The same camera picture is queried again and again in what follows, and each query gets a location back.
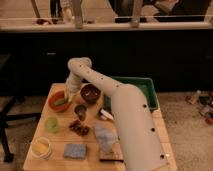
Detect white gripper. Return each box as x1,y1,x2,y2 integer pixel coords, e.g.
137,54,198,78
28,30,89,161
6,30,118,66
64,76,82,102

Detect green pepper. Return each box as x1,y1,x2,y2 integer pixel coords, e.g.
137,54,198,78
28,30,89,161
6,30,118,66
53,99,68,106

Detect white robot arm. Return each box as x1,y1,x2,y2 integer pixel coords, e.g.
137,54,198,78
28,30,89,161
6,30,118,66
65,57,171,171

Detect dark maroon bowl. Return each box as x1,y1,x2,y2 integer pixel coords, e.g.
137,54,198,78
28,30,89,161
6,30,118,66
80,84,101,104

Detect orange red bowl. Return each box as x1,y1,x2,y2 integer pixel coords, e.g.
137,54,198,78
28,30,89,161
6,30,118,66
48,91,71,112

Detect white bowl yellow contents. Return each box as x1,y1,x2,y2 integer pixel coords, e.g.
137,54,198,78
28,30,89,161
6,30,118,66
30,137,52,159

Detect small metal cup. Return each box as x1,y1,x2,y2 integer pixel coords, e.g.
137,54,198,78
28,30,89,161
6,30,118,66
74,105,87,121

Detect small green cup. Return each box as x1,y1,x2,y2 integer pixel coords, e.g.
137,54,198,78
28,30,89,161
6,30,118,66
45,117,59,133

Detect bunch of red grapes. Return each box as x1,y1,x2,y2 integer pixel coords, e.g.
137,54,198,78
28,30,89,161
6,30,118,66
69,120,90,136

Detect wooden table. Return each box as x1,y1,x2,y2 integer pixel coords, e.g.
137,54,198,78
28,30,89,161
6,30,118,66
23,83,177,171

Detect blue grey cloth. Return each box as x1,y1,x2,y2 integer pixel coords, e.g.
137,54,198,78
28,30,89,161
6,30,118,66
93,124,118,152

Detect black office chair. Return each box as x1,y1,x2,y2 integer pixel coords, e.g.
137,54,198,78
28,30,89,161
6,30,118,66
0,54,41,163

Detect blue sponge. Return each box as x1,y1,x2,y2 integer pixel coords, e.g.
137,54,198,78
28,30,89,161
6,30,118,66
64,144,87,159

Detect green plastic tray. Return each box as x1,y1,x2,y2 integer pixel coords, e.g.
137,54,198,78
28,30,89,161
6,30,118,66
113,76,158,112

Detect brown wooden block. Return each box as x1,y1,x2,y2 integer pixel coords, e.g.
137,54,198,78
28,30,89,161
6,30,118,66
99,150,123,162

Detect white black handled utensil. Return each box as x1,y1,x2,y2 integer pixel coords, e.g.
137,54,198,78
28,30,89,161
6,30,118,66
99,108,114,120

